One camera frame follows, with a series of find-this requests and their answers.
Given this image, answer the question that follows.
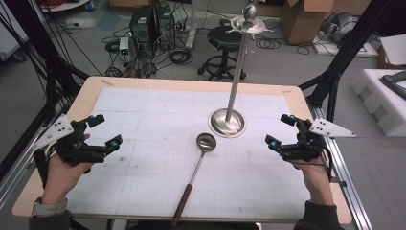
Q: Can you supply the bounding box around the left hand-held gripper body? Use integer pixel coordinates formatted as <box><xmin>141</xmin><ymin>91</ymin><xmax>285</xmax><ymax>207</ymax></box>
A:
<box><xmin>33</xmin><ymin>114</ymin><xmax>108</xmax><ymax>168</ymax></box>

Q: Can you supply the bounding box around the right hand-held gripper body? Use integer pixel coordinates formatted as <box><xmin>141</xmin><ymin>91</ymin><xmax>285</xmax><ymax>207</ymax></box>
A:
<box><xmin>279</xmin><ymin>117</ymin><xmax>357</xmax><ymax>163</ymax></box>

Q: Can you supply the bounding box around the steel utensil stand with hooks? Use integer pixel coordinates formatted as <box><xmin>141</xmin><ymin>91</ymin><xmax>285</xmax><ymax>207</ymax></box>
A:
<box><xmin>208</xmin><ymin>3</ymin><xmax>276</xmax><ymax>139</ymax></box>

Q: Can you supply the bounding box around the steel ladle with wooden handle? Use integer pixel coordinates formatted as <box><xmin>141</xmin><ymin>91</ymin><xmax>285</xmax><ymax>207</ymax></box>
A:
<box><xmin>169</xmin><ymin>132</ymin><xmax>218</xmax><ymax>228</ymax></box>

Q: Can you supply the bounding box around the person's left hand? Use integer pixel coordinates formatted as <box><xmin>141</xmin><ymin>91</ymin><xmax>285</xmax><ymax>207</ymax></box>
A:
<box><xmin>41</xmin><ymin>133</ymin><xmax>95</xmax><ymax>205</ymax></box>

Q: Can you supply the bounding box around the person's right hand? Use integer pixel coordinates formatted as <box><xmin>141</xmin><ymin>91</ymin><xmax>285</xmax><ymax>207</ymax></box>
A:
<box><xmin>290</xmin><ymin>155</ymin><xmax>335</xmax><ymax>205</ymax></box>

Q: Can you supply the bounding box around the white grid mat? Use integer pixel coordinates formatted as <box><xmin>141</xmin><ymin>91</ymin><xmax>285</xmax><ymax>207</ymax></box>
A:
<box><xmin>65</xmin><ymin>86</ymin><xmax>312</xmax><ymax>221</ymax></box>

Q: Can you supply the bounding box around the grey wrist watch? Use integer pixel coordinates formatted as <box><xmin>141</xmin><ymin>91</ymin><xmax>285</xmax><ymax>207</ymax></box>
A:
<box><xmin>31</xmin><ymin>196</ymin><xmax>69</xmax><ymax>219</ymax></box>

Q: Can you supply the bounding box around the small white power box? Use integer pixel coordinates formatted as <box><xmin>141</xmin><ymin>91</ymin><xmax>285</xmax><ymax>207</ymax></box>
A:
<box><xmin>118</xmin><ymin>36</ymin><xmax>130</xmax><ymax>56</ymax></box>

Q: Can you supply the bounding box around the white foam packing block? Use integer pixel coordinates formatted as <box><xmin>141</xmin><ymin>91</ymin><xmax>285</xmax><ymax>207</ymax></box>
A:
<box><xmin>350</xmin><ymin>68</ymin><xmax>406</xmax><ymax>139</ymax></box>

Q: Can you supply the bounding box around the brown cardboard box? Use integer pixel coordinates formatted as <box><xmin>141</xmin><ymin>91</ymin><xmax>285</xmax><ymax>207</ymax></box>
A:
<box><xmin>280</xmin><ymin>0</ymin><xmax>337</xmax><ymax>46</ymax></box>

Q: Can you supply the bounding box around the black round stool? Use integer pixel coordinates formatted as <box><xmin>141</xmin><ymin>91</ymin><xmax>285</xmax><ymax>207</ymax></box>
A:
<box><xmin>197</xmin><ymin>26</ymin><xmax>249</xmax><ymax>81</ymax></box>

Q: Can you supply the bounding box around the black computer tower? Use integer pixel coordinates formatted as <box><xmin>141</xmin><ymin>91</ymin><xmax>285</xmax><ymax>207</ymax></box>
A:
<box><xmin>154</xmin><ymin>3</ymin><xmax>177</xmax><ymax>51</ymax></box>
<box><xmin>128</xmin><ymin>5</ymin><xmax>155</xmax><ymax>45</ymax></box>

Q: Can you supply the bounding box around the grey rounded device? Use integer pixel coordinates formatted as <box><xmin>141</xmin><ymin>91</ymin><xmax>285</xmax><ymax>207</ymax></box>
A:
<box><xmin>320</xmin><ymin>11</ymin><xmax>361</xmax><ymax>45</ymax></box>

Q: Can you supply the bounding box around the black curved part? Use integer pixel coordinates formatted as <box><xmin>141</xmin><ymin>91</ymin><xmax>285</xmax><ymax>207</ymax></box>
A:
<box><xmin>379</xmin><ymin>70</ymin><xmax>406</xmax><ymax>102</ymax></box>

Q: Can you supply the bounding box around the white desk leg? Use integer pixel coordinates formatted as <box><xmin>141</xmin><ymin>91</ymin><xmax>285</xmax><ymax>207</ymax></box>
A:
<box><xmin>186</xmin><ymin>0</ymin><xmax>198</xmax><ymax>50</ymax></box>

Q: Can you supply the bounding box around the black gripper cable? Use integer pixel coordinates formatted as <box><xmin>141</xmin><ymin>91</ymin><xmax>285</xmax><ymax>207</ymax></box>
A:
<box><xmin>291</xmin><ymin>143</ymin><xmax>335</xmax><ymax>184</ymax></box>

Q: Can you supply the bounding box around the black gripper strap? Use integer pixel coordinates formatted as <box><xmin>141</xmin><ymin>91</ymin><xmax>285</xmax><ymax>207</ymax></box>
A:
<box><xmin>33</xmin><ymin>147</ymin><xmax>52</xmax><ymax>190</ymax></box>

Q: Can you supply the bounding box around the aluminium rail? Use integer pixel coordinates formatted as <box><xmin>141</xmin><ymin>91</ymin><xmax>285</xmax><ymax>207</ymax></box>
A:
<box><xmin>306</xmin><ymin>104</ymin><xmax>373</xmax><ymax>230</ymax></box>
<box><xmin>0</xmin><ymin>104</ymin><xmax>66</xmax><ymax>210</ymax></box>

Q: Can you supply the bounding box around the black metal frame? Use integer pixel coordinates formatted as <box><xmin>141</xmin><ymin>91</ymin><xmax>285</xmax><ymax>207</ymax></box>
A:
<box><xmin>0</xmin><ymin>0</ymin><xmax>91</xmax><ymax>181</ymax></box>
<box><xmin>298</xmin><ymin>0</ymin><xmax>397</xmax><ymax>123</ymax></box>

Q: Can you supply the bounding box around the coiled black cable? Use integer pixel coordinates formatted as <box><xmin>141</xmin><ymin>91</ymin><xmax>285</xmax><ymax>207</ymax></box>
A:
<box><xmin>254</xmin><ymin>36</ymin><xmax>282</xmax><ymax>51</ymax></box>
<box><xmin>169</xmin><ymin>49</ymin><xmax>193</xmax><ymax>66</ymax></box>

